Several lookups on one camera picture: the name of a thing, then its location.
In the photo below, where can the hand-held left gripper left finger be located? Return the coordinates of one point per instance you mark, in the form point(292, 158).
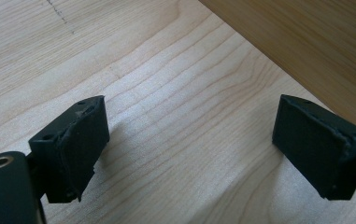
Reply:
point(79, 146)

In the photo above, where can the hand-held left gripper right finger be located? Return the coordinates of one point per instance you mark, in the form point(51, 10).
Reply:
point(316, 149)

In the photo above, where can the wooden tea box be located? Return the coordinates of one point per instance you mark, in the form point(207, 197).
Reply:
point(306, 46)

